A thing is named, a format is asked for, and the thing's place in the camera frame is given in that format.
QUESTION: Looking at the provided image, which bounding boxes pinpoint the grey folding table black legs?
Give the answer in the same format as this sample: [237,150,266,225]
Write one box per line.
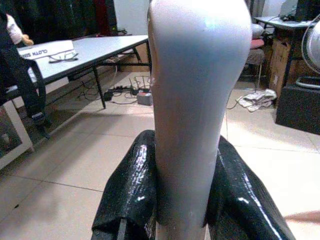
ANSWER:
[4,34,152,110]

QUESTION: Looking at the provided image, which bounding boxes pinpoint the brown cardboard box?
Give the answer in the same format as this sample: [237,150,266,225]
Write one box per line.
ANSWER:
[268,37,320,95]

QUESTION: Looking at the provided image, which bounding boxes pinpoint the black power strip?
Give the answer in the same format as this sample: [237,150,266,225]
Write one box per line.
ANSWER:
[107,85,131,92]

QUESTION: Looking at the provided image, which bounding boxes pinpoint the grey desk black frame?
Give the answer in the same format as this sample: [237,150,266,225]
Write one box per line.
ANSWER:
[253,15,320,87]

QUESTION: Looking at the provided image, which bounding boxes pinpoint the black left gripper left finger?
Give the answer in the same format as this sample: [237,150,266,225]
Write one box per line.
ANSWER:
[91,129,159,240]

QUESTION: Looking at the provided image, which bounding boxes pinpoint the grey red battery box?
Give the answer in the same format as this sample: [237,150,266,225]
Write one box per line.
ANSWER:
[136,91,154,106]

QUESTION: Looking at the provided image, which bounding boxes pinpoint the black hanging strap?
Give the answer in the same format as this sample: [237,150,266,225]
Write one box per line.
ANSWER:
[0,11,53,140]

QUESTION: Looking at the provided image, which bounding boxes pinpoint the white frame mesh panel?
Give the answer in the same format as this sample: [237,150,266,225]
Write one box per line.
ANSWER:
[0,99,36,170]

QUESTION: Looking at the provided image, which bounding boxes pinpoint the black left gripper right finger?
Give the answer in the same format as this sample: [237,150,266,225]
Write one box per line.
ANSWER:
[204,135,297,240]

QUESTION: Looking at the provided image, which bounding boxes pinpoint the red cushioned chair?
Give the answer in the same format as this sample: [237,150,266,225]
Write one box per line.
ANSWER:
[246,23,266,89]

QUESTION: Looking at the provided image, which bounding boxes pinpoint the black speaker box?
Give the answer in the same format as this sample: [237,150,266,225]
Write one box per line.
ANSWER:
[275,83,320,135]

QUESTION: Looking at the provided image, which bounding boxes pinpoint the white crumpled cloth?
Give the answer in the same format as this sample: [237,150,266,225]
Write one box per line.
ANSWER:
[235,88,278,112]

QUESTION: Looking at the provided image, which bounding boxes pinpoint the grey standing fan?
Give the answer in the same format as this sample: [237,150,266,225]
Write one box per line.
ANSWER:
[295,22,320,90]

